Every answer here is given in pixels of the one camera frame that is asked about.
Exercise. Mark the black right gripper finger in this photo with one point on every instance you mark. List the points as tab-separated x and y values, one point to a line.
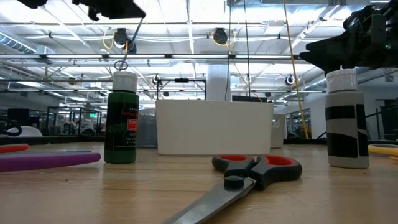
329	46
326	62

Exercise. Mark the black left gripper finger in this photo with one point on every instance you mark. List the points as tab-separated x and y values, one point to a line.
124	7

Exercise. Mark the grey paint bottle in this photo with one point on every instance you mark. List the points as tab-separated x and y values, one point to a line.
346	130

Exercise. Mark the green paint bottle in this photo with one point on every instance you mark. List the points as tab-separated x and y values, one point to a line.
121	124

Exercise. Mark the white plastic bin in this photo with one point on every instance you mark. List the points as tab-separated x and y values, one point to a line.
214	127

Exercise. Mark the black and red scissors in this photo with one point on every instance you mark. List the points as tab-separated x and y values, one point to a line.
248	172

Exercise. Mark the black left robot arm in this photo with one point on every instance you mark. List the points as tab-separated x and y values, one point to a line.
31	3

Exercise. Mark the dark translucent grey bin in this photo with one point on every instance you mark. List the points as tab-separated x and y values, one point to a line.
147	130

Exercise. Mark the white trash can black bag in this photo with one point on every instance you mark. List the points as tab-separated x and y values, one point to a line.
25	131

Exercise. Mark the black background rig frame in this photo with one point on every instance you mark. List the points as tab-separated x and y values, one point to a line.
182	80

